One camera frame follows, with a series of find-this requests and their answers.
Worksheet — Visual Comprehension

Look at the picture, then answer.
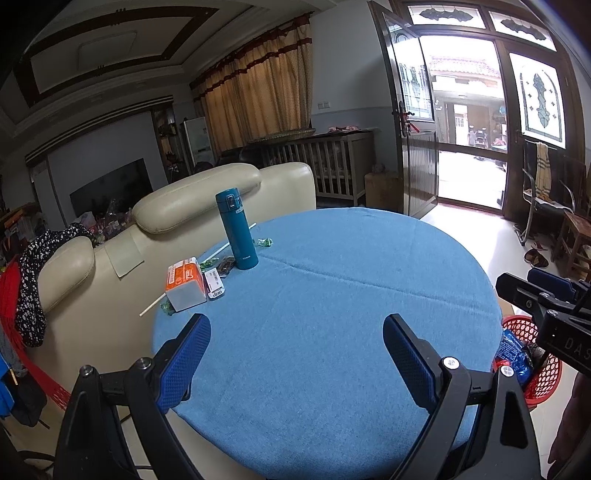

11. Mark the dark floral garment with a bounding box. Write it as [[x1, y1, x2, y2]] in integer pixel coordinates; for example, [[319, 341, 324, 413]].
[[14, 223, 100, 348]]

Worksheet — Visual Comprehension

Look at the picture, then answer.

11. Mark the beige curtain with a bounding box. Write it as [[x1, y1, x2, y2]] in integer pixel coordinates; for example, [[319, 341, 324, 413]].
[[191, 14, 315, 151]]

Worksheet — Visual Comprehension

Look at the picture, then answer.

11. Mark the wooden crib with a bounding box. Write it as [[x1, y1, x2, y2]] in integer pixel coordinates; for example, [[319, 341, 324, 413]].
[[249, 131, 375, 206]]

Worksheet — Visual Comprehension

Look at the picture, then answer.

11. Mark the cream leather sofa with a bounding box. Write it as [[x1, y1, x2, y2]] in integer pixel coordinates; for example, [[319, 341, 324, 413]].
[[34, 161, 317, 408]]

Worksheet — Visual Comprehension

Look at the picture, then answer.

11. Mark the dark display cabinet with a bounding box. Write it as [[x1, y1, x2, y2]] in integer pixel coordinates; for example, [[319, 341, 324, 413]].
[[152, 108, 184, 186]]

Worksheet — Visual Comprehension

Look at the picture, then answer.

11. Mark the red garment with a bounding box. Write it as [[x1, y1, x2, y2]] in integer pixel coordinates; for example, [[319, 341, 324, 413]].
[[0, 264, 22, 320]]

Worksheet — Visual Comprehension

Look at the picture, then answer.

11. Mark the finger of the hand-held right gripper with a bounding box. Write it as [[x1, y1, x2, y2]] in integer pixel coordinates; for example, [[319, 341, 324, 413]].
[[527, 267, 591, 306], [495, 272, 576, 325]]

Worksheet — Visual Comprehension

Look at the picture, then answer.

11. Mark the pile of colourful packets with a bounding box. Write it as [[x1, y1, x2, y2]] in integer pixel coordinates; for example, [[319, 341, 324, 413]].
[[76, 198, 137, 241]]

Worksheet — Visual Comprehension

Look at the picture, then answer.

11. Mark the stained glass window panel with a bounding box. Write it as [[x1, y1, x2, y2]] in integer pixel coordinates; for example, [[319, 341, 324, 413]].
[[508, 52, 567, 149]]

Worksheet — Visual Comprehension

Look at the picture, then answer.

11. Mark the blue tablecloth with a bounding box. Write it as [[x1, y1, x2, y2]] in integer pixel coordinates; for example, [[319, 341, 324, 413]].
[[152, 208, 504, 480]]

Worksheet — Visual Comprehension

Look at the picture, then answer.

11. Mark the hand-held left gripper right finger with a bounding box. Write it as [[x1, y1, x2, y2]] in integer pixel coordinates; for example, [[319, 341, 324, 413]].
[[383, 313, 541, 480]]

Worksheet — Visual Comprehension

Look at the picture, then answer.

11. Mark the metal chair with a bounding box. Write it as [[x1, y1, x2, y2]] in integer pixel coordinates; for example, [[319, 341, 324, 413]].
[[515, 141, 578, 246]]

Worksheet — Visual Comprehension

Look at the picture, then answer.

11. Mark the orange white box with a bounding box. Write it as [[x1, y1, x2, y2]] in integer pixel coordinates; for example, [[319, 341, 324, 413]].
[[165, 257, 208, 311]]

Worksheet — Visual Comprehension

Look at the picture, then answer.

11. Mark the woven bamboo tray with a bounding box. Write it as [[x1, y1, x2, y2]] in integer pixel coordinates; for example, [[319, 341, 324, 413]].
[[249, 129, 315, 141]]

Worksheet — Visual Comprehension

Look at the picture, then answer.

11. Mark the plain brown cardboard box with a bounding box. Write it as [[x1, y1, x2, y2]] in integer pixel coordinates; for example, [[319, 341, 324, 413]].
[[364, 171, 403, 213]]

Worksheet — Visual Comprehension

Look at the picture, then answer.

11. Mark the person's right hand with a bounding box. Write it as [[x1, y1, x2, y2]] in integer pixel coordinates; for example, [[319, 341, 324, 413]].
[[549, 369, 591, 480]]

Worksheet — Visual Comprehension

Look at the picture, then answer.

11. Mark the brown glass door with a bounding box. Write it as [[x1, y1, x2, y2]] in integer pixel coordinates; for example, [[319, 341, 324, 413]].
[[369, 2, 440, 218]]

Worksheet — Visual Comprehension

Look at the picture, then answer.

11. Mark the striped towel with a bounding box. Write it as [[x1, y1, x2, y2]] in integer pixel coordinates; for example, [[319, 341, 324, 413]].
[[533, 142, 553, 199]]

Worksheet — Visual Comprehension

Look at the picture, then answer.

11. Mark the white standing air conditioner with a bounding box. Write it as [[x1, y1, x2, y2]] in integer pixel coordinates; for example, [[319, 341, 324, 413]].
[[180, 117, 216, 169]]

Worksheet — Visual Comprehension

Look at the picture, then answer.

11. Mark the small white labelled box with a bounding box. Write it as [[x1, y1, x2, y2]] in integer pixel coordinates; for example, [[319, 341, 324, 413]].
[[203, 269, 227, 300]]

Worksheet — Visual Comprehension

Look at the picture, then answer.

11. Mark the wooden stool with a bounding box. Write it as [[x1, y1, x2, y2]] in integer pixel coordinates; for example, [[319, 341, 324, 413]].
[[554, 210, 591, 278]]

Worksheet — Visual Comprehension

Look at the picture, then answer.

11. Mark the black television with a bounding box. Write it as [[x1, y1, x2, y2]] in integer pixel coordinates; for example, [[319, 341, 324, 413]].
[[69, 158, 154, 218]]

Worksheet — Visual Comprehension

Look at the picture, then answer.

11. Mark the red plastic basket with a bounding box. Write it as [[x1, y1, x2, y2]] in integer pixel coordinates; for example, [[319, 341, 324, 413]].
[[492, 315, 563, 400]]

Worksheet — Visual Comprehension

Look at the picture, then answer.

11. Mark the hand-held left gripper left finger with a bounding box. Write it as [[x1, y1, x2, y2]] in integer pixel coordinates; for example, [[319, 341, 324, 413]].
[[53, 313, 212, 480]]

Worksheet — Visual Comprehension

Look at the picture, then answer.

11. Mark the teal thermos bottle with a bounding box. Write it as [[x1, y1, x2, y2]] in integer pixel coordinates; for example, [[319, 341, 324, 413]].
[[215, 188, 260, 271]]

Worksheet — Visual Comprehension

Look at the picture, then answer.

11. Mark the pale green paper sheet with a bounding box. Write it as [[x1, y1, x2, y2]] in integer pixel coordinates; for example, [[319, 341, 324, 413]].
[[104, 231, 145, 279]]

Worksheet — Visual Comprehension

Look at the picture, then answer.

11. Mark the blue plastic bag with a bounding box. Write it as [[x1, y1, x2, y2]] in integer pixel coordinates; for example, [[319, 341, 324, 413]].
[[512, 353, 537, 387]]

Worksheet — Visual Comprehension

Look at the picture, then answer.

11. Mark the white straw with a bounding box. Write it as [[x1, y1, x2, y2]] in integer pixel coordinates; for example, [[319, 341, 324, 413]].
[[139, 223, 258, 318]]

